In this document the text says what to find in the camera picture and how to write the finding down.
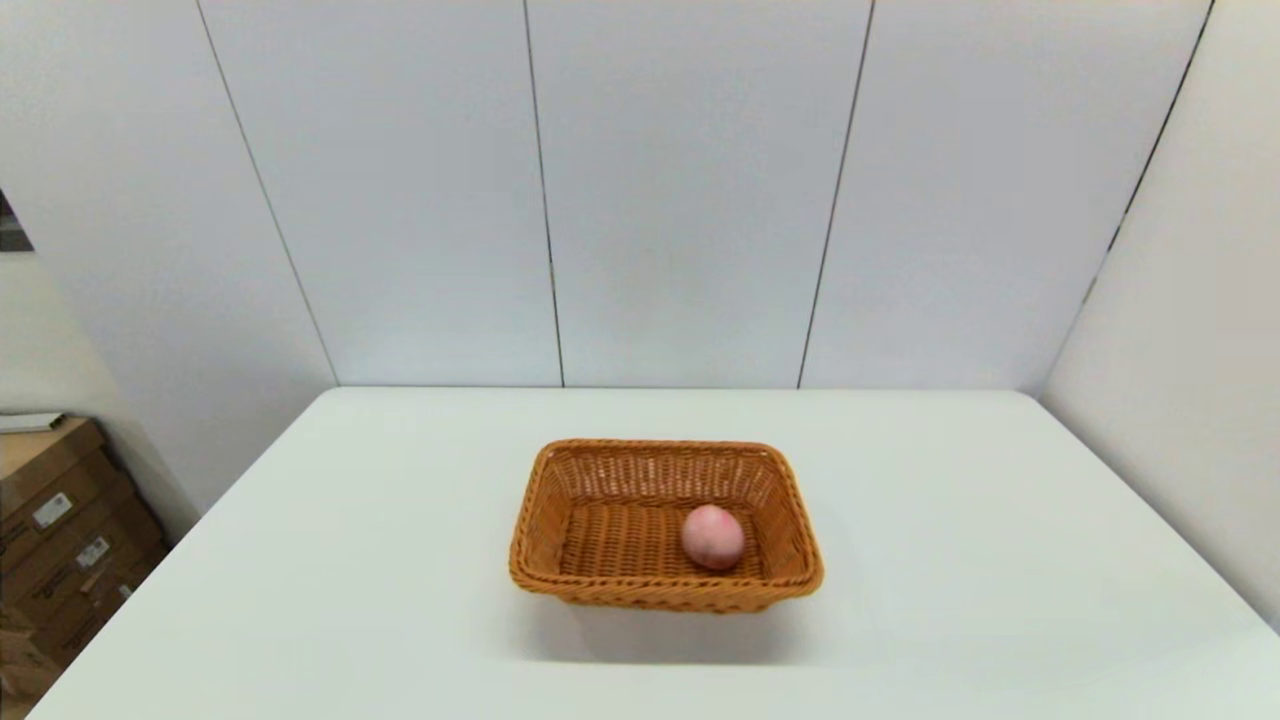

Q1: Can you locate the orange woven wicker basket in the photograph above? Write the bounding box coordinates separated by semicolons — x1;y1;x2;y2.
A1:
508;438;826;613

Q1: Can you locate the pink peach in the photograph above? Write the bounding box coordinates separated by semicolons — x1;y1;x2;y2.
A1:
681;504;746;572

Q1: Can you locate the cardboard box with white label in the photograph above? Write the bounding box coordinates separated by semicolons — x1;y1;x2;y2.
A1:
0;417;136;531
20;560;151;669
0;490;168;613

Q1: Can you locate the crumpled brown paper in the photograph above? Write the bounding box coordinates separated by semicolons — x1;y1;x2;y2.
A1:
0;605;63;720

